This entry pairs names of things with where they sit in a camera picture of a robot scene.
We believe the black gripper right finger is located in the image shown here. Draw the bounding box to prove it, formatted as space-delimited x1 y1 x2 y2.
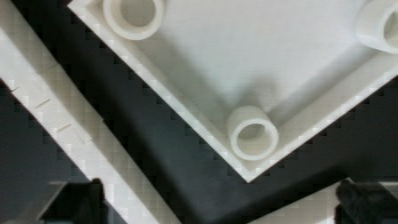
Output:
334 180 398 224

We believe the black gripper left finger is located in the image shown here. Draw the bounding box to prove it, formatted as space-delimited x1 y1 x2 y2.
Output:
39 179 109 224

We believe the white square tabletop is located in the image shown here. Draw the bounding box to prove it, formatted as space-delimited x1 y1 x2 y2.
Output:
69 0 398 180

